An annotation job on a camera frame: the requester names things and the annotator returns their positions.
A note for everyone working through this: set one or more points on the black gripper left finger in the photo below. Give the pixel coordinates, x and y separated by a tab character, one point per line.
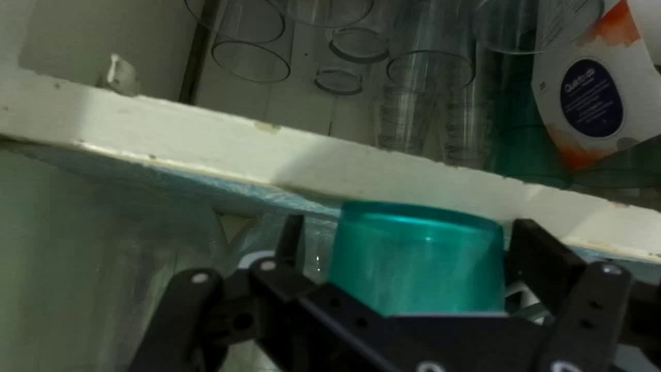
297	325

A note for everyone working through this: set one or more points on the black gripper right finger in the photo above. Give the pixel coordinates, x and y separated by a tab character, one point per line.
595	306

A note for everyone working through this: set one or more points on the teal plastic cup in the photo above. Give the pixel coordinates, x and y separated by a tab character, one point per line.
403	259

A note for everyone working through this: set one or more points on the clear drinking glass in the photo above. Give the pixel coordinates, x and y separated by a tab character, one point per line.
254	39

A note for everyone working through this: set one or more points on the white wall cupboard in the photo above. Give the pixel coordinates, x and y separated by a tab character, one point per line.
161	143

